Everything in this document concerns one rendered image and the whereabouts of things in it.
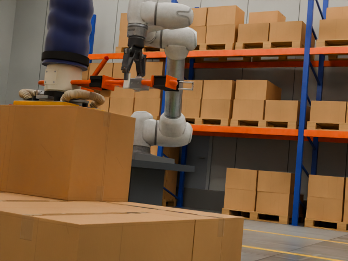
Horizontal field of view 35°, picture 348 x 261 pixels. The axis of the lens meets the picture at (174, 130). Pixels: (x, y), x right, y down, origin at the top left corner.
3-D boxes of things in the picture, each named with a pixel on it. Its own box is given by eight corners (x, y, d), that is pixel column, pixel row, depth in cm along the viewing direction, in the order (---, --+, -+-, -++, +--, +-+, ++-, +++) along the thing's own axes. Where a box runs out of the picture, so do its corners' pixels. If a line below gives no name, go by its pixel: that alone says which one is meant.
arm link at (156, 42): (136, 19, 295) (162, 21, 294) (140, 26, 313) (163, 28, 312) (135, 44, 294) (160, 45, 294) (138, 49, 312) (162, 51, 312)
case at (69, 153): (-23, 187, 263) (-14, 104, 266) (41, 189, 296) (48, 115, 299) (67, 201, 229) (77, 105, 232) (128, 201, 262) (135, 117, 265)
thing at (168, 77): (149, 86, 233) (151, 75, 233) (160, 89, 239) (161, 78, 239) (166, 86, 228) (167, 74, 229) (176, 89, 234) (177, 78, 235)
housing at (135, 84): (127, 87, 241) (128, 77, 241) (136, 90, 246) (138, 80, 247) (140, 88, 237) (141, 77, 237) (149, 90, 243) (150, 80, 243)
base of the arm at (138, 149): (132, 158, 348) (132, 149, 349) (158, 158, 333) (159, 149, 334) (111, 155, 334) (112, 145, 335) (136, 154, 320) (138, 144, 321)
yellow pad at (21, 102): (12, 104, 264) (14, 94, 265) (28, 107, 273) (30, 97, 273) (63, 106, 245) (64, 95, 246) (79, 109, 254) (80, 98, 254)
